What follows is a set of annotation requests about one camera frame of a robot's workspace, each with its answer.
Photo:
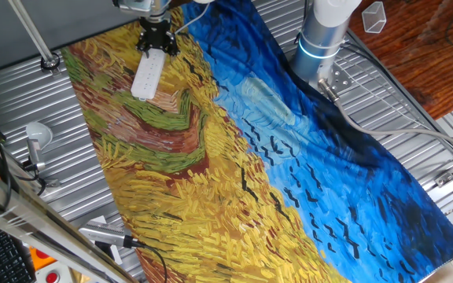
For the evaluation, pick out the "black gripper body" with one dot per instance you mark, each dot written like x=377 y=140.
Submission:
x=155 y=31

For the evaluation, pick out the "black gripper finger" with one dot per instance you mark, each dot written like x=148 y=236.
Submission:
x=142 y=45
x=173 y=46

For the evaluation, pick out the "white power strip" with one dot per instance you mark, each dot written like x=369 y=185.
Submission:
x=146 y=78

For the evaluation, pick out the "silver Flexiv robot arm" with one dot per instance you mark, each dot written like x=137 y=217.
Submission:
x=321 y=31

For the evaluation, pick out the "silver metal pole with base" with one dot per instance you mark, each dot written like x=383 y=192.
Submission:
x=34 y=35

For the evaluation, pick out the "Van Gogh painting print cloth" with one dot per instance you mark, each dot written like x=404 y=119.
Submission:
x=230 y=177

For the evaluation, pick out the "clear plastic cup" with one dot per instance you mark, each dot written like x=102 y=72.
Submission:
x=374 y=19

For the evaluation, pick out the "orange emergency stop button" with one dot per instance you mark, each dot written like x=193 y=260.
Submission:
x=39 y=262

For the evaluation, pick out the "brown wooden table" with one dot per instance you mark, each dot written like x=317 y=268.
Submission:
x=419 y=51

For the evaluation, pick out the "grey box with red button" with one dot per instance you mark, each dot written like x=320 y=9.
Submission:
x=52 y=277

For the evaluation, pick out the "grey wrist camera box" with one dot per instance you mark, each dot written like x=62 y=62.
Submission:
x=132 y=4

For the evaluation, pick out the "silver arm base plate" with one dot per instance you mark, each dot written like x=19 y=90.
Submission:
x=340 y=80

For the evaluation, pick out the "silver ribbed camera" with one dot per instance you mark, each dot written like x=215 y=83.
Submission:
x=104 y=234

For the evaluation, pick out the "aluminium frame bar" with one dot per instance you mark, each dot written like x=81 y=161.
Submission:
x=34 y=220

